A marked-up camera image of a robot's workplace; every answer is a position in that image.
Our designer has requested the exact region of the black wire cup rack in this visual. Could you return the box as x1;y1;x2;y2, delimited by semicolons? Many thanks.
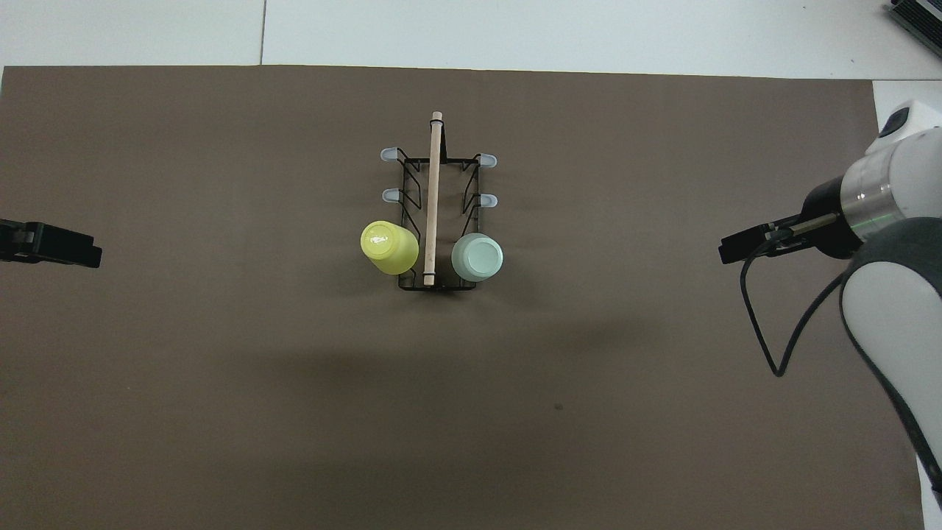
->
380;111;499;292

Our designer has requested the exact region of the brown table mat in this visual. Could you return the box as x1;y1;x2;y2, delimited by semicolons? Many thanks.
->
0;65;924;530

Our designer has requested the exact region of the green plastic cup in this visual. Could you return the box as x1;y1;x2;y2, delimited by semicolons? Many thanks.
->
451;233;505;283

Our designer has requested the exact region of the grey ribbed device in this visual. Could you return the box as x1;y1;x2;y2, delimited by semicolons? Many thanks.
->
887;0;942;39

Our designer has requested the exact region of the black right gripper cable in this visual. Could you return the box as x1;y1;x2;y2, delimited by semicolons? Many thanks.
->
740;212;847;378

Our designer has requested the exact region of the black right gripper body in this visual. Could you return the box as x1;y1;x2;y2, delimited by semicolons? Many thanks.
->
801;177;859;260

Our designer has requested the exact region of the yellow plastic cup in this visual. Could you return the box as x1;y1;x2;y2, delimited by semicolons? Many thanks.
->
360;220;419;275

